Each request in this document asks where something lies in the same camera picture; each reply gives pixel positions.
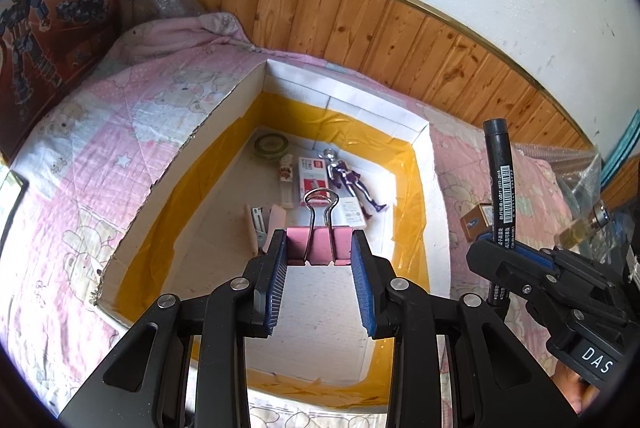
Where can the smartphone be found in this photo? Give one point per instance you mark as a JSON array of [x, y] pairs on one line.
[[10, 208]]

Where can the small white printed box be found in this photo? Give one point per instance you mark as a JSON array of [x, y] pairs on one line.
[[350, 214]]

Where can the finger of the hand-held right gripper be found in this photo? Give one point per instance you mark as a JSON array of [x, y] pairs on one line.
[[585, 278], [520, 280]]

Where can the black marker pen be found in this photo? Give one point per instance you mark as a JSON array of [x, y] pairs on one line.
[[500, 178]]

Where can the pink binder clip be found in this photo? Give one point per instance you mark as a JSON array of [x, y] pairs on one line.
[[320, 248]]

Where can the teal painted frame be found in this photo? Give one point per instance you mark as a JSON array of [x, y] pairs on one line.
[[620, 147]]

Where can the small amber box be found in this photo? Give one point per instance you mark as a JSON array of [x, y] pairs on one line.
[[472, 223]]

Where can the pink bear printed blanket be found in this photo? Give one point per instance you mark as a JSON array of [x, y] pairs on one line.
[[100, 157]]

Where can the white cardboard box yellow tape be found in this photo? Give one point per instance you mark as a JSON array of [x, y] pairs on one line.
[[200, 218]]

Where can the glass bottle yellow liquid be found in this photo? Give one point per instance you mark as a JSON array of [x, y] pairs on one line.
[[582, 225]]

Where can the robot toy box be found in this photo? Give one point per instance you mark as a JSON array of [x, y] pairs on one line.
[[45, 32]]

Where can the person's right hand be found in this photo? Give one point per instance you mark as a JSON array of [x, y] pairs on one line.
[[570, 385]]

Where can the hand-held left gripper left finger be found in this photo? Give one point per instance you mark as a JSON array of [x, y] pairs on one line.
[[275, 288]]

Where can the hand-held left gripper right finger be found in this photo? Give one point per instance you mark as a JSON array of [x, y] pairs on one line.
[[362, 288]]

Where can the metal nail clipper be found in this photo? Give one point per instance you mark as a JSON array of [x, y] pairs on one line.
[[259, 223]]

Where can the white toothpick container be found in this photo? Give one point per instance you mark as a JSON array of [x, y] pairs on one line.
[[286, 183]]

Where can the small red white box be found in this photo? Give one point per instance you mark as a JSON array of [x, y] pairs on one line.
[[315, 180]]

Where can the purple action figure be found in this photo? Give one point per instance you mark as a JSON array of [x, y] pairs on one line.
[[350, 183]]

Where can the green tape roll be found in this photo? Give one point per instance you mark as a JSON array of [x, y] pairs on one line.
[[272, 145]]

